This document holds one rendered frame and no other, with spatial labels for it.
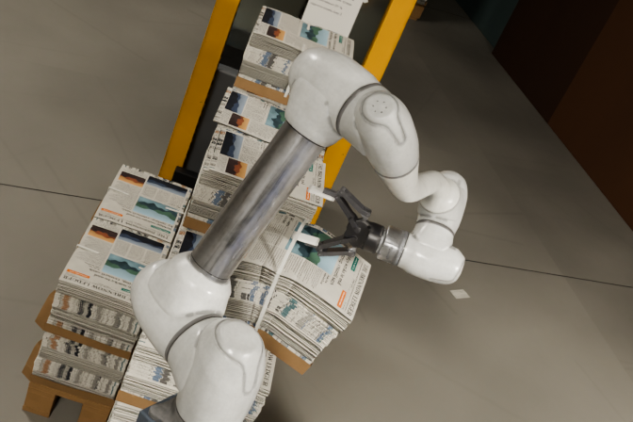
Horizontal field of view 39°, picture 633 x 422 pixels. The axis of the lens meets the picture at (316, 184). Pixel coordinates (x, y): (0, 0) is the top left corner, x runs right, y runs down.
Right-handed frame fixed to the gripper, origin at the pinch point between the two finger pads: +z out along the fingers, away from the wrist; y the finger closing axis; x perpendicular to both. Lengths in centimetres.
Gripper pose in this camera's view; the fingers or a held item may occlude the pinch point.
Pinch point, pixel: (305, 212)
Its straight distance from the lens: 223.3
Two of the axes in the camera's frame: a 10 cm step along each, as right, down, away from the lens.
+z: -9.3, -3.5, 0.6
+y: -2.8, 8.3, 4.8
